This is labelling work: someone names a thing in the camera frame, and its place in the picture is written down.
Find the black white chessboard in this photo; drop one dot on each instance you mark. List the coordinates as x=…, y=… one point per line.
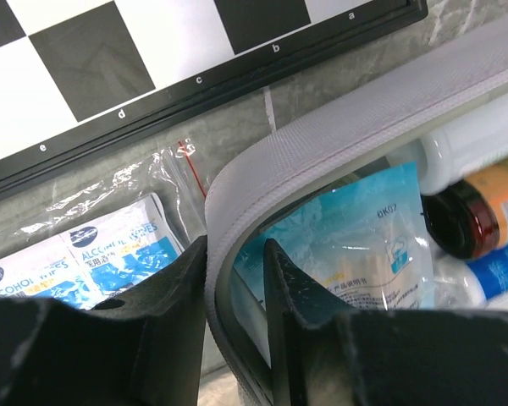
x=83, y=76

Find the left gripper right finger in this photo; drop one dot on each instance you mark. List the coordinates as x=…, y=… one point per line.
x=325, y=352

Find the white bottle green label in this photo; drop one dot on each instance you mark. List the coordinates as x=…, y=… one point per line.
x=460, y=147

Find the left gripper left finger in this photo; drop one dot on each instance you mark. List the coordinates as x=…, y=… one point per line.
x=141, y=347

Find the white bottle blue label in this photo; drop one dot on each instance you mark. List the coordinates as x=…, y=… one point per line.
x=470, y=284

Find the alcohol wipes bag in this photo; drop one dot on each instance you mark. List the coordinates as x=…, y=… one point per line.
x=99, y=231

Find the brown medicine bottle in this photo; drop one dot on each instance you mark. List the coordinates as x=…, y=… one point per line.
x=469, y=219

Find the white medicine kit case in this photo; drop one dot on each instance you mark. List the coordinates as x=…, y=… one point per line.
x=326, y=144

